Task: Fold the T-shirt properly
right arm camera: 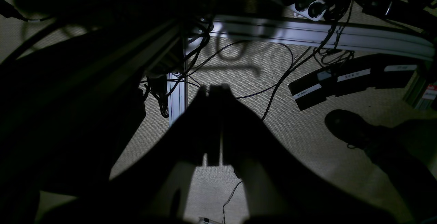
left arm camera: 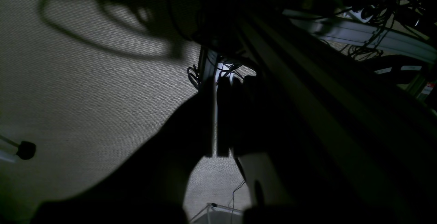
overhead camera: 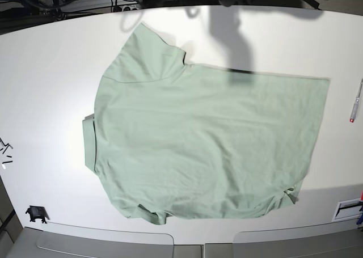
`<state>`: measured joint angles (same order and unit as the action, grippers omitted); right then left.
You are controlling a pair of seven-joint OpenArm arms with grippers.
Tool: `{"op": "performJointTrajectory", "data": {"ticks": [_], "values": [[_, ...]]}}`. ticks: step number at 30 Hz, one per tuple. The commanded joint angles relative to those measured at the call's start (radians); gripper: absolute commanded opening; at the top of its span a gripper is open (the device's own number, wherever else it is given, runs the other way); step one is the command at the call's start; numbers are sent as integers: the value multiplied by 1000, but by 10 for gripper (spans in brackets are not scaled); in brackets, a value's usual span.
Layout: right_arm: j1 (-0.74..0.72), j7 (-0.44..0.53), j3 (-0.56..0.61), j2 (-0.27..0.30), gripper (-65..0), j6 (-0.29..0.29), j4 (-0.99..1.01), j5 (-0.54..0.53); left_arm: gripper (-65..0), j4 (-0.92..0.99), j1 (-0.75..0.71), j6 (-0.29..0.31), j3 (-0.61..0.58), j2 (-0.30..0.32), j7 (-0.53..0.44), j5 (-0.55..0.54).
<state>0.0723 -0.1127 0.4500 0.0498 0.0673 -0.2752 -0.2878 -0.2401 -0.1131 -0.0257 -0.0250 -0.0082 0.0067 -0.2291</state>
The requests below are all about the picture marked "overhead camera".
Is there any black clamp bracket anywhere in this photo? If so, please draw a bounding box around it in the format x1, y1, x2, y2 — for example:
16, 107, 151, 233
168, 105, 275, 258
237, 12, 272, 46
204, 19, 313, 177
26, 206, 49, 224

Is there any light green T-shirt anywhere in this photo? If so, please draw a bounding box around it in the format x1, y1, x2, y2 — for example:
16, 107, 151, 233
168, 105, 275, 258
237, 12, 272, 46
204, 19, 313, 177
82, 24, 330, 225

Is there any clear handled screwdriver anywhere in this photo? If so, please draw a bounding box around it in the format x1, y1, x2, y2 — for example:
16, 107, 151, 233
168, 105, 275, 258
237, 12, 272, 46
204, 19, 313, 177
349, 79, 363, 123

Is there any black hex key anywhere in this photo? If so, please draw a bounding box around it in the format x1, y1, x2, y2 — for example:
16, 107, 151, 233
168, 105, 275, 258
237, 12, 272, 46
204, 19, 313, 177
0, 138, 13, 154

